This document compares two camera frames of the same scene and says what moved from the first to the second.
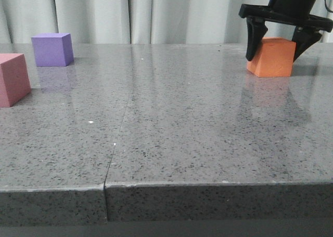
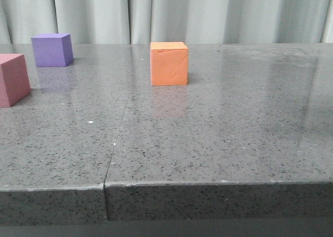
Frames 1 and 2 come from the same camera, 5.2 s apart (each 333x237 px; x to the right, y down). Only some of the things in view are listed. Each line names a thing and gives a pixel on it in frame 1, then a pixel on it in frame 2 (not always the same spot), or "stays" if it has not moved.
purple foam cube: (53, 49) stays
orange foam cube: (275, 59) to (169, 63)
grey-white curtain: (129, 14) stays
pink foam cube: (15, 82) stays
